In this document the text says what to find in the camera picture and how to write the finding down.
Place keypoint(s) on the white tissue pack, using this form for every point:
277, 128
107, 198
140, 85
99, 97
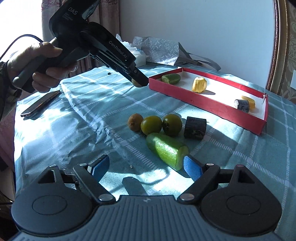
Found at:
138, 55

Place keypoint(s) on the teal checked tablecloth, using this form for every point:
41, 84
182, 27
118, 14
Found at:
92, 111

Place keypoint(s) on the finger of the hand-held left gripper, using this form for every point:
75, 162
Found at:
138, 76

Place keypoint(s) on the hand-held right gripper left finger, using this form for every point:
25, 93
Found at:
100, 165

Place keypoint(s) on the small yellow jackfruit piece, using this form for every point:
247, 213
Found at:
134, 82

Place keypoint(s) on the green tomato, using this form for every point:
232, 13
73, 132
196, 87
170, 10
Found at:
151, 125
172, 124

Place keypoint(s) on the red shallow cardboard box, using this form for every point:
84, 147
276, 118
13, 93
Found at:
208, 104

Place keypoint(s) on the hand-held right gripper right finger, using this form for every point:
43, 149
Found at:
193, 166

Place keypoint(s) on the dark green cucumber piece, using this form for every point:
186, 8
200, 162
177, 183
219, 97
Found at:
171, 78

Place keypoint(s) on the person's left forearm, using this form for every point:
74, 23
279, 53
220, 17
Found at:
5, 92

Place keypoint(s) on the person's left hand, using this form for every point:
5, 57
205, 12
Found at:
27, 59

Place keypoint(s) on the grey patterned tote bag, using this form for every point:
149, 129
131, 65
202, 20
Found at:
161, 49

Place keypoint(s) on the small brown round fruit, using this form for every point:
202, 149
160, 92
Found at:
134, 121

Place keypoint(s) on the ornate wooden wall frame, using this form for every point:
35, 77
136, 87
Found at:
281, 34

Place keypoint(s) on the smartphone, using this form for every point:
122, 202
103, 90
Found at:
39, 104

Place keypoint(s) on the light green cucumber piece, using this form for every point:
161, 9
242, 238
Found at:
166, 148

